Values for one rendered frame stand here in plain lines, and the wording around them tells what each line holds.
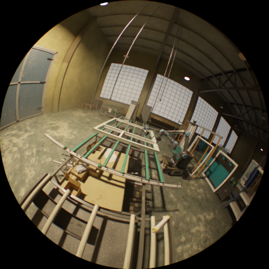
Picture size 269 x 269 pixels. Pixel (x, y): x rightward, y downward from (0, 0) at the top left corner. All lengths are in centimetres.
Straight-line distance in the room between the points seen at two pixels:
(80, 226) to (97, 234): 17
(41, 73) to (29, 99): 152
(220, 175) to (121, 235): 426
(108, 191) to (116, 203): 19
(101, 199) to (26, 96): 584
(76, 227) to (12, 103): 564
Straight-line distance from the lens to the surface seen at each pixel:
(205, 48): 864
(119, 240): 104
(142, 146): 165
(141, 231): 90
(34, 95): 610
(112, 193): 111
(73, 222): 101
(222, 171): 453
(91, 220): 80
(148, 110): 919
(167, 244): 99
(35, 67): 612
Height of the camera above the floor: 164
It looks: 20 degrees down
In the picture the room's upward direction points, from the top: 20 degrees clockwise
